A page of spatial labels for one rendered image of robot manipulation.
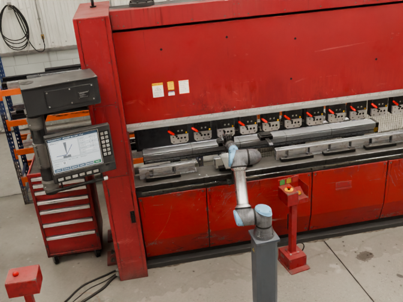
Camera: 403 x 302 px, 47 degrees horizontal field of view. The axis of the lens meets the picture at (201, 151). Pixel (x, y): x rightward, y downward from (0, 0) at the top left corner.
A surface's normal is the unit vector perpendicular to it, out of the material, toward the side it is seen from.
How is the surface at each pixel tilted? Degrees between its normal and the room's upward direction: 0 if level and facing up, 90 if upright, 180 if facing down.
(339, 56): 90
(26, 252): 0
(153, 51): 90
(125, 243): 90
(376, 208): 103
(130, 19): 90
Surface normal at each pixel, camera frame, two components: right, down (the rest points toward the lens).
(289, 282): -0.07, -0.90
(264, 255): 0.23, 0.40
